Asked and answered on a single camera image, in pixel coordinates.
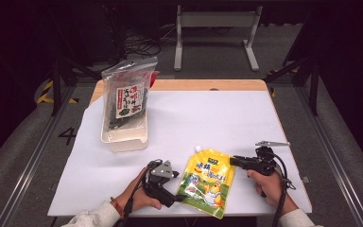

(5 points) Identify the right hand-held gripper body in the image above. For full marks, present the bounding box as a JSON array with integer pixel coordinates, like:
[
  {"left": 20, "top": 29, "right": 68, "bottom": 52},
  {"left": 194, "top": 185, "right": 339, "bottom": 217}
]
[{"left": 247, "top": 140, "right": 291, "bottom": 177}]

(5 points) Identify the white table mat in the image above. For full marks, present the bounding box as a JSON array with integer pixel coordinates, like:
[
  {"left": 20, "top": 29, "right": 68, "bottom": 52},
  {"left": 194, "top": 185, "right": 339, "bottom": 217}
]
[{"left": 47, "top": 90, "right": 313, "bottom": 218}]

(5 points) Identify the black tripod stand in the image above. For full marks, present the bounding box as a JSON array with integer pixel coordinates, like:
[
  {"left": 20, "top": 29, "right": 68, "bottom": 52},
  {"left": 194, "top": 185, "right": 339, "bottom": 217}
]
[
  {"left": 263, "top": 46, "right": 322, "bottom": 116},
  {"left": 48, "top": 46, "right": 107, "bottom": 116}
]

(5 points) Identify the person's right hand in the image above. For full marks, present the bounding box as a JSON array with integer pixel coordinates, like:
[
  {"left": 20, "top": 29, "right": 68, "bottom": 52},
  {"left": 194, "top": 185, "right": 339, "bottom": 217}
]
[{"left": 246, "top": 168, "right": 299, "bottom": 216}]

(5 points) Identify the red string bracelet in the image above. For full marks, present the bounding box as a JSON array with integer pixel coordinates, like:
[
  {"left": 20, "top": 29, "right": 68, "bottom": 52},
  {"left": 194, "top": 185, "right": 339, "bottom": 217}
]
[{"left": 110, "top": 197, "right": 126, "bottom": 220}]

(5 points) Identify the grey metal stand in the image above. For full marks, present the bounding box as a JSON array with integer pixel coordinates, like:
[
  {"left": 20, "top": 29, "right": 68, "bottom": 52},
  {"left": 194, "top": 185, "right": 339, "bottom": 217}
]
[{"left": 173, "top": 4, "right": 264, "bottom": 72}]

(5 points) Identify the right hand-held gripper cable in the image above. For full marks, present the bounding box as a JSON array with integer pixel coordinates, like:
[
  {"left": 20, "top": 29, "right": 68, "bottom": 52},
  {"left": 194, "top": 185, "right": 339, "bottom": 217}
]
[{"left": 269, "top": 152, "right": 297, "bottom": 227}]

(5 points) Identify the hand-held gripper cable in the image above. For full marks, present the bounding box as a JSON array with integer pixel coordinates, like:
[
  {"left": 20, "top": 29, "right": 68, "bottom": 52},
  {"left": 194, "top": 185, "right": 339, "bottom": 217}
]
[
  {"left": 116, "top": 159, "right": 164, "bottom": 227},
  {"left": 269, "top": 152, "right": 297, "bottom": 227}
]

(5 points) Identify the yellow and black floor tape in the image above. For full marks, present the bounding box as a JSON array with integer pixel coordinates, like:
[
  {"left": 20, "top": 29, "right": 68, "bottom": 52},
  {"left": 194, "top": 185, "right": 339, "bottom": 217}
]
[{"left": 37, "top": 79, "right": 79, "bottom": 105}]

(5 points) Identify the clear bag of dried seaweed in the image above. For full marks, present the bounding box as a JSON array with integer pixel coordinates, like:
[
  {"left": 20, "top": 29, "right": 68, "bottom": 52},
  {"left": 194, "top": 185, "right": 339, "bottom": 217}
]
[{"left": 101, "top": 56, "right": 159, "bottom": 131}]

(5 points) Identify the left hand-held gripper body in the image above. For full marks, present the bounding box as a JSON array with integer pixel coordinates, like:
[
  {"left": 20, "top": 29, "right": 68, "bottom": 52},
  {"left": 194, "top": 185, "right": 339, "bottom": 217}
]
[{"left": 143, "top": 159, "right": 179, "bottom": 208}]

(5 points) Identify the metal floor rail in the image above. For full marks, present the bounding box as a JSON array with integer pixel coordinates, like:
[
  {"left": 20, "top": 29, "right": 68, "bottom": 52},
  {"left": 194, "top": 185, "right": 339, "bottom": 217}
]
[
  {"left": 0, "top": 84, "right": 77, "bottom": 227},
  {"left": 296, "top": 84, "right": 363, "bottom": 227}
]

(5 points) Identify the white plastic divided container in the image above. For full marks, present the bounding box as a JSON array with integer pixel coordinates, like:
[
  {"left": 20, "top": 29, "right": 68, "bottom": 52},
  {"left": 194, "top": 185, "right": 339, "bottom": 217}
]
[{"left": 100, "top": 94, "right": 148, "bottom": 153}]

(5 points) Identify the bundle of black floor cables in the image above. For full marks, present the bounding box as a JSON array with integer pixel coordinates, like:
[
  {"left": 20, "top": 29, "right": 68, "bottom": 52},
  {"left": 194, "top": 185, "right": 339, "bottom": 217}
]
[{"left": 112, "top": 31, "right": 164, "bottom": 64}]

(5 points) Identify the yellow spout pouch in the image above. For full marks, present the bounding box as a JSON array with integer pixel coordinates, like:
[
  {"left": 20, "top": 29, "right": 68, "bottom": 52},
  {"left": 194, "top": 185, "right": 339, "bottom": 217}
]
[{"left": 176, "top": 145, "right": 236, "bottom": 219}]

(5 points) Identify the left hand-held gripper cable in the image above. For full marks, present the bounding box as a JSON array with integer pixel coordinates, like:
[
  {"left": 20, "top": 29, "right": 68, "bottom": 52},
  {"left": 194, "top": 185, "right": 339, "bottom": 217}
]
[{"left": 116, "top": 159, "right": 164, "bottom": 227}]

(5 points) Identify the person's left hand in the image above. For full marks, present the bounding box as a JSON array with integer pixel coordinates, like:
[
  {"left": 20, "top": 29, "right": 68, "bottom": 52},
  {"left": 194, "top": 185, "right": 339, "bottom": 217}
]
[{"left": 114, "top": 166, "right": 164, "bottom": 216}]

